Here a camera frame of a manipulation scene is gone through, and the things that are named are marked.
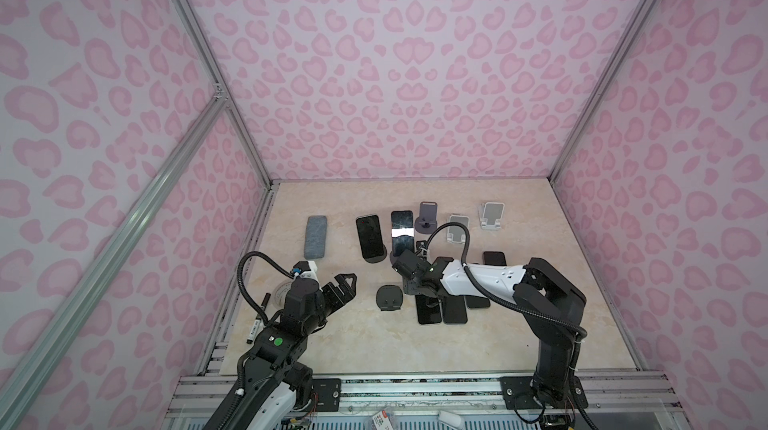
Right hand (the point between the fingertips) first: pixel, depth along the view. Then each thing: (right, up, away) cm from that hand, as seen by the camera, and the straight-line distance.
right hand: (419, 280), depth 91 cm
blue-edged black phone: (+10, -8, -3) cm, 13 cm away
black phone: (+25, +6, +6) cm, 26 cm away
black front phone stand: (-9, -4, -4) cm, 11 cm away
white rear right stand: (+26, +19, +13) cm, 35 cm away
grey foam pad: (-34, +12, +10) cm, 38 cm away
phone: (-15, +12, 0) cm, 19 cm away
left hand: (-20, +3, -13) cm, 24 cm away
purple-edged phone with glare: (-5, +15, +2) cm, 16 cm away
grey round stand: (+4, +18, +13) cm, 22 cm away
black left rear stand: (-14, +7, +4) cm, 16 cm away
